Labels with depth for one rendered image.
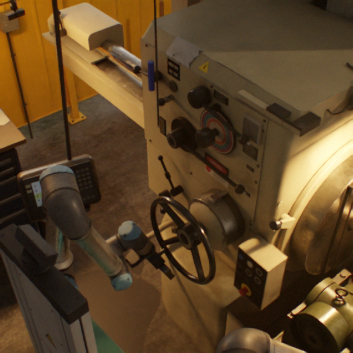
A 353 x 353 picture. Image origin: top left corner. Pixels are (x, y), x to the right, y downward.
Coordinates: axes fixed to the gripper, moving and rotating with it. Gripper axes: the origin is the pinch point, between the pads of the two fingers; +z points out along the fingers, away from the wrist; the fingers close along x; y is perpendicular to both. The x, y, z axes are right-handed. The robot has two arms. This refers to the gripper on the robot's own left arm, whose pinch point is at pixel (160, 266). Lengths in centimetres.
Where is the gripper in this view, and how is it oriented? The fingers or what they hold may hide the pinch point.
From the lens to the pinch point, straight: 225.2
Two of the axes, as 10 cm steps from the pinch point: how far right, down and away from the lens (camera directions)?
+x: -5.8, -4.5, 6.8
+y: 7.1, -6.8, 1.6
